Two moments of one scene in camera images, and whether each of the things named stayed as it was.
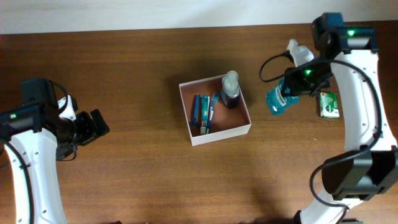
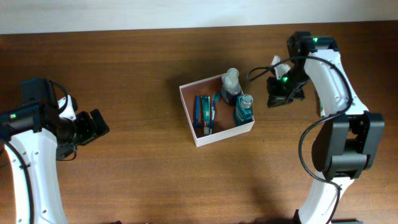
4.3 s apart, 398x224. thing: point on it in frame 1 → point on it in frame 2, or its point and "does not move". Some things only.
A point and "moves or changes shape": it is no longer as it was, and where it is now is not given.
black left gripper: [91, 132] does not move
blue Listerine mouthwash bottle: [277, 102] moves or changes shape
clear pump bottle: [230, 90] does not move
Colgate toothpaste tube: [205, 104] does not move
